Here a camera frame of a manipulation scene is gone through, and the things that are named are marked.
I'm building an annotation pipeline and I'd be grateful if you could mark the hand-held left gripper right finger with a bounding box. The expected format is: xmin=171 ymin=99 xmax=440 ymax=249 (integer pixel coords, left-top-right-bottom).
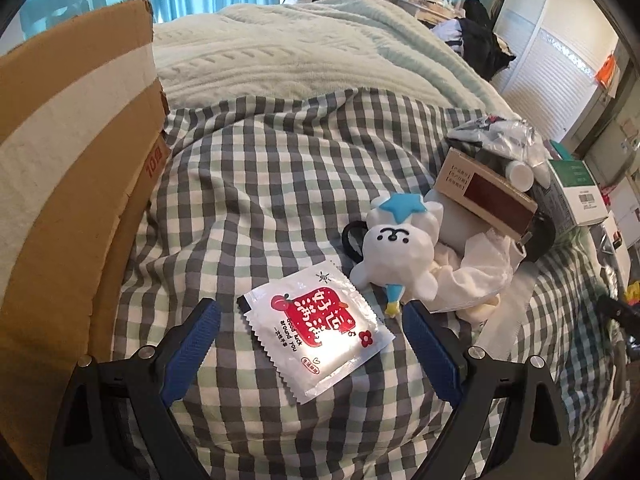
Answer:
xmin=402 ymin=300 xmax=583 ymax=480

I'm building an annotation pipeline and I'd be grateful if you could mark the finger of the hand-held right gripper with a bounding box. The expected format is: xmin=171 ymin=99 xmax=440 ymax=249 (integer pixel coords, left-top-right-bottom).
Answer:
xmin=597 ymin=294 xmax=635 ymax=331

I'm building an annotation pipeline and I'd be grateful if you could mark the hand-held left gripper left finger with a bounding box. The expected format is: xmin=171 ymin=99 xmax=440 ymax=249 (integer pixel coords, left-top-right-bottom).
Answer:
xmin=52 ymin=297 xmax=223 ymax=480

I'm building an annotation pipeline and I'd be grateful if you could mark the white plush toy blue star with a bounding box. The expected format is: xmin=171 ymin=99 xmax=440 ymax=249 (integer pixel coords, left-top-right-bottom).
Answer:
xmin=348 ymin=192 xmax=447 ymax=318

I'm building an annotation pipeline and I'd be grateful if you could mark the white red-label wipe packet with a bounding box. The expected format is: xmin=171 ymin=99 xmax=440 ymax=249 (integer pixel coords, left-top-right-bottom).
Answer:
xmin=236 ymin=255 xmax=394 ymax=403

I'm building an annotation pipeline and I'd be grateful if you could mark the green and white box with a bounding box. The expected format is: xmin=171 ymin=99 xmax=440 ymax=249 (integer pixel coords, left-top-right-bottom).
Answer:
xmin=532 ymin=157 xmax=611 ymax=233

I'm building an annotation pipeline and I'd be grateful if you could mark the brown cardboard box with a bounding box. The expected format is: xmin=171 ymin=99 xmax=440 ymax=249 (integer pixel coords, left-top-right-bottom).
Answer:
xmin=0 ymin=0 xmax=173 ymax=461

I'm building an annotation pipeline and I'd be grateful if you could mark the white crumpled tissue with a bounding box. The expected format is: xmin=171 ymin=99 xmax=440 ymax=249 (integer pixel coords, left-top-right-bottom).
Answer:
xmin=430 ymin=230 xmax=516 ymax=322

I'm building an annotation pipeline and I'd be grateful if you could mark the small black box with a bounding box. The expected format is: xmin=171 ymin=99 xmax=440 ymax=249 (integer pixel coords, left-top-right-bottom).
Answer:
xmin=515 ymin=212 xmax=557 ymax=263

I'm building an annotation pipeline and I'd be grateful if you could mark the red and tan box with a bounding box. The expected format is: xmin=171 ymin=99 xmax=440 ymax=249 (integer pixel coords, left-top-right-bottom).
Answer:
xmin=432 ymin=147 xmax=538 ymax=241

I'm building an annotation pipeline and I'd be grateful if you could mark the white cream tube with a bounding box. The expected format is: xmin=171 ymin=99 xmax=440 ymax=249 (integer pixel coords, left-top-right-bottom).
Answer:
xmin=505 ymin=157 xmax=536 ymax=192

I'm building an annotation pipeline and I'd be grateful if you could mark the grey checked bed sheet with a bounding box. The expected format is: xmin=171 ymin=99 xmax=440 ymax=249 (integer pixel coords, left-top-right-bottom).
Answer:
xmin=90 ymin=87 xmax=631 ymax=480

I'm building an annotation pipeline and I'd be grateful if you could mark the clear plastic bag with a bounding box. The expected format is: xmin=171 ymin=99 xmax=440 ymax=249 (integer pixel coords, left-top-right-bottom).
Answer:
xmin=446 ymin=116 xmax=551 ymax=183

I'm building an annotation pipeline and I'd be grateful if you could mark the orange paper tag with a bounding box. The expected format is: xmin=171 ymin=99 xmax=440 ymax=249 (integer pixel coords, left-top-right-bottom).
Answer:
xmin=595 ymin=55 xmax=619 ymax=89

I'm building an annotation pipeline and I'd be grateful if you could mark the white slatted wardrobe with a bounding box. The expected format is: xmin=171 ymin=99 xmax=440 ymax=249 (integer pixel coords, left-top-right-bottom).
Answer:
xmin=492 ymin=0 xmax=626 ymax=147

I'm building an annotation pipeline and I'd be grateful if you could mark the pile of dark clothes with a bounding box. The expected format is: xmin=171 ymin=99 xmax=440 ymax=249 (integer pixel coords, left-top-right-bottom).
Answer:
xmin=432 ymin=0 xmax=517 ymax=82

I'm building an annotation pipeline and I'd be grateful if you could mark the light green knitted blanket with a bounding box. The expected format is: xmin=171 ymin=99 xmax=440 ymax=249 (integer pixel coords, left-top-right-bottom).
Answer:
xmin=152 ymin=0 xmax=513 ymax=116

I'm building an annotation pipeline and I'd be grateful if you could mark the white dressing table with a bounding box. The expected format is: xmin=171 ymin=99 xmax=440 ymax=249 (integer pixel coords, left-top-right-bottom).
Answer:
xmin=400 ymin=0 xmax=467 ymax=24

